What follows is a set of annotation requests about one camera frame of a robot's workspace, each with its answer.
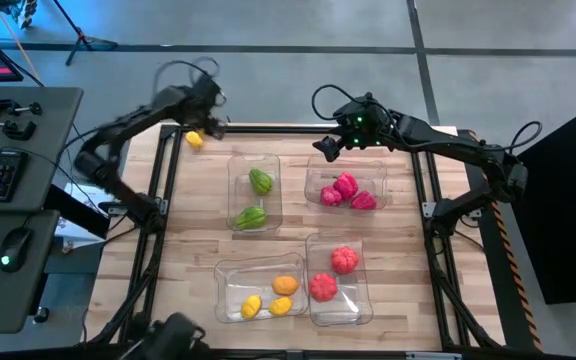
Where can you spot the black c-clamp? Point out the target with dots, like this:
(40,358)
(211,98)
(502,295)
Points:
(13,131)
(13,107)

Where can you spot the yellow toy lemon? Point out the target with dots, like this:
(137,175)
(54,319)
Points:
(281,306)
(194,139)

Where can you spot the black cabinet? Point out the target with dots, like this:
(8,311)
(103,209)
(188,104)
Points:
(568,210)

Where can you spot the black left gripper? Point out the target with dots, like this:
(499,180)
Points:
(205,102)

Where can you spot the yellow toy bell pepper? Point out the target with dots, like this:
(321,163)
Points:
(251,306)

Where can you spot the orange toy fruit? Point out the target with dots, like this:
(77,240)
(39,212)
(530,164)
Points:
(285,285)

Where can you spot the clear plastic bin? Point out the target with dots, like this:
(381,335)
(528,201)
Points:
(348,310)
(255,165)
(238,280)
(373,172)

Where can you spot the black tripod stand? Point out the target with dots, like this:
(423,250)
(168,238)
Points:
(79,37)

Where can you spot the green toy bell pepper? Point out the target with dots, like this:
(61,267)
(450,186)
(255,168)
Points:
(250,217)
(260,181)

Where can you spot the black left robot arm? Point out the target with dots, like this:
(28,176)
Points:
(128,120)

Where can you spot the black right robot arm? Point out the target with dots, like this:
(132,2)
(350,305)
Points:
(458,145)

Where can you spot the dark grey desk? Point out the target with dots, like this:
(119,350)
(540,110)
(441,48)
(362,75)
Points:
(43,150)

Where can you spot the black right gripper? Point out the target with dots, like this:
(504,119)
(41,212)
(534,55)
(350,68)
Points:
(365,122)

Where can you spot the black round knob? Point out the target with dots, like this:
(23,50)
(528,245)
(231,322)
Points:
(41,314)

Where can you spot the black beam with hazard stripes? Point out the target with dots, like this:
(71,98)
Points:
(505,280)

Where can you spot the white paper sheets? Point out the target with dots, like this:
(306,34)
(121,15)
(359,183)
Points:
(75,236)

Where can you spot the black computer mouse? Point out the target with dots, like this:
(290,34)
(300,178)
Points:
(15,247)

